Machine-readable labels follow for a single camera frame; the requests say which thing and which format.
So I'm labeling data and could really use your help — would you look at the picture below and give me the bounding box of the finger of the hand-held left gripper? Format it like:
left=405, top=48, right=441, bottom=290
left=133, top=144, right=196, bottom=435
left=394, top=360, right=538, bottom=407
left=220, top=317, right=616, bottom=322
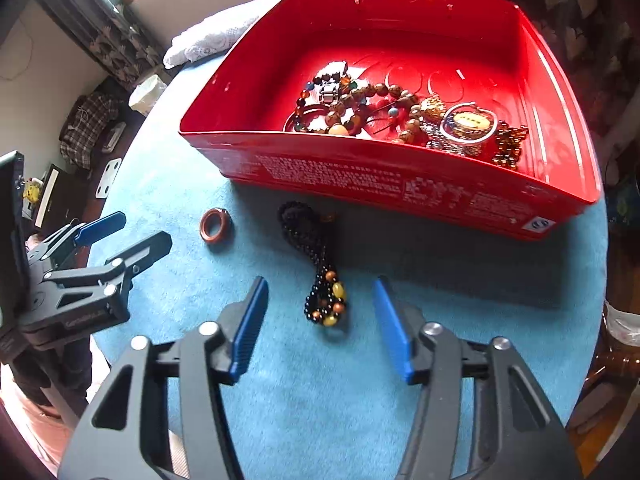
left=42, top=231, right=173, bottom=311
left=30, top=211, right=127, bottom=273

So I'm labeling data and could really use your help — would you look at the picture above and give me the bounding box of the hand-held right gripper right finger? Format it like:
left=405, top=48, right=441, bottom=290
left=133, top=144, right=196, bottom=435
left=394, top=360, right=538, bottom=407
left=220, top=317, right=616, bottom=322
left=371, top=275, right=583, bottom=480

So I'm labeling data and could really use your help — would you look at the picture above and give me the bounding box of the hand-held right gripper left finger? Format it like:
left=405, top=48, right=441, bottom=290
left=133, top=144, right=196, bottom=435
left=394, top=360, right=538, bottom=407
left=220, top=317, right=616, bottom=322
left=57, top=275, right=271, bottom=480

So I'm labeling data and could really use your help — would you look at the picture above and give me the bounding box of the brown wooden ring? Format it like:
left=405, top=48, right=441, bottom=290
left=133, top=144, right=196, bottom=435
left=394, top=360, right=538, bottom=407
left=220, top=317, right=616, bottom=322
left=200, top=207, right=232, bottom=250

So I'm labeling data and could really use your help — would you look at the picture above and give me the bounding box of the black bead necklace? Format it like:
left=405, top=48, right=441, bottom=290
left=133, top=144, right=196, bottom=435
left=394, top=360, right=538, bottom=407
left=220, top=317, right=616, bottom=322
left=277, top=200, right=349, bottom=329

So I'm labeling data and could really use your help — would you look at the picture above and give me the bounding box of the red tin box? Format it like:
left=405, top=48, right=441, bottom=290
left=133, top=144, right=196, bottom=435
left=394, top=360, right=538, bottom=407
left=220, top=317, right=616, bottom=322
left=178, top=0, right=602, bottom=242

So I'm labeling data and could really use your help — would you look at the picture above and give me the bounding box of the brown patterned bead bracelet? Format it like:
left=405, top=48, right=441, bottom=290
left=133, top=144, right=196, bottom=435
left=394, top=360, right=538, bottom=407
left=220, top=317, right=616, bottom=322
left=325, top=82, right=426, bottom=146

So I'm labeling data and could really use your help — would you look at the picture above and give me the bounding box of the multicolour bead bracelet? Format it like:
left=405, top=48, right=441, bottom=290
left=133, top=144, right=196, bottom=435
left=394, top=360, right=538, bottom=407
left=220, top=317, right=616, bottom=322
left=287, top=77, right=371, bottom=136

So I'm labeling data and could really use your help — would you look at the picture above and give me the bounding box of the brown bead chain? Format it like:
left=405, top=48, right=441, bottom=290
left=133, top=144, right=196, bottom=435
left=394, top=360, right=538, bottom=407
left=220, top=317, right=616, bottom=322
left=425, top=120, right=530, bottom=167

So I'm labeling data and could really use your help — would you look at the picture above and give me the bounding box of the amber oval pendant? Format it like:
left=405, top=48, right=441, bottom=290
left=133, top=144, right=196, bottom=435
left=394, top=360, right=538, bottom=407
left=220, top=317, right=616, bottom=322
left=442, top=110, right=488, bottom=143

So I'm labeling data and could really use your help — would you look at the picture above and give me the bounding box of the gold pendant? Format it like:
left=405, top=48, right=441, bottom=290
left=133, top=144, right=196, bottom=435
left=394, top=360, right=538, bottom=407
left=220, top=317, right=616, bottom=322
left=417, top=97, right=446, bottom=121

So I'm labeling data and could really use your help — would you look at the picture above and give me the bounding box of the silver bangle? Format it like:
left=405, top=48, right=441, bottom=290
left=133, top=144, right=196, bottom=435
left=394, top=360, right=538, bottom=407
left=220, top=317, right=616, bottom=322
left=440, top=102, right=498, bottom=148

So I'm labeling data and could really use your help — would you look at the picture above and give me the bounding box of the silver metal watch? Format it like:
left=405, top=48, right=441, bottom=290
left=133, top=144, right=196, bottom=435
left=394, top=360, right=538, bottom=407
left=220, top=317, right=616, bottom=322
left=312, top=60, right=351, bottom=106

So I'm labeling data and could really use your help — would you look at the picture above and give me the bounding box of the blue table cloth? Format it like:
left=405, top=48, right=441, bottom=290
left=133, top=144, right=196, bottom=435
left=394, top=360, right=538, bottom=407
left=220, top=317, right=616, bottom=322
left=92, top=57, right=608, bottom=480

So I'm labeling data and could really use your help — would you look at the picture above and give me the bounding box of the plaid cloth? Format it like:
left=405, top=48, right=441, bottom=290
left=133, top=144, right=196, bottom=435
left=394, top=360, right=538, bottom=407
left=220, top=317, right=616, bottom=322
left=59, top=91, right=126, bottom=158

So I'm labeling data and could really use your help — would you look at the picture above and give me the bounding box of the pink cloth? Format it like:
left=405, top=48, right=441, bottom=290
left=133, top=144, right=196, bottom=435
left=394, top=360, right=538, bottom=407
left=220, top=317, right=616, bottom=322
left=0, top=365, right=76, bottom=476

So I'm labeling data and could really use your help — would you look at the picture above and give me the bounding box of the white tissue packet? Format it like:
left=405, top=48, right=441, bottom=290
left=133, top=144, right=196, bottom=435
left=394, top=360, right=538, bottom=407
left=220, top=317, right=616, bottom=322
left=128, top=74, right=168, bottom=116

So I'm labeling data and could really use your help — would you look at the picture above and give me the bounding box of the white towel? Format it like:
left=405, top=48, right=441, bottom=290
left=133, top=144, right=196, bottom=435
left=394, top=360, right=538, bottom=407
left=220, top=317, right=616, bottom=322
left=162, top=0, right=281, bottom=70

